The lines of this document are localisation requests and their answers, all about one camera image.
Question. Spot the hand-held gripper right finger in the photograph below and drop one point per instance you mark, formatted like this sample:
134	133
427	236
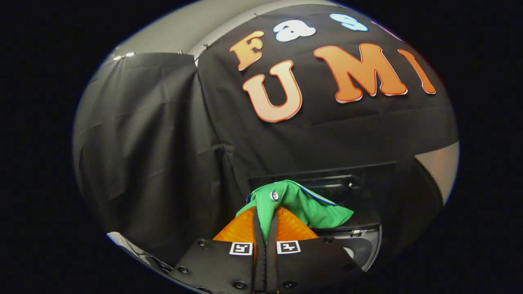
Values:
314	265

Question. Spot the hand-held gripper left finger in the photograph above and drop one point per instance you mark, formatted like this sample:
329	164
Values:
220	265

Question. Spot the black washing machine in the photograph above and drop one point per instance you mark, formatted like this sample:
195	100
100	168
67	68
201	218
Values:
363	249

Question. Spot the green shirt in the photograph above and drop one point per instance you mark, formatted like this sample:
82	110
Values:
310	208

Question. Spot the black backdrop cloth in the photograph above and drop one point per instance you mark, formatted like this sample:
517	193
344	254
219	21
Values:
163	143

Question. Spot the row of backdrop clips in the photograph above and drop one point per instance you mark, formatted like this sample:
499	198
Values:
180	51

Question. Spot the ceiling strip light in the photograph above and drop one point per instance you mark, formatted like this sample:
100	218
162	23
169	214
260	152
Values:
124	56

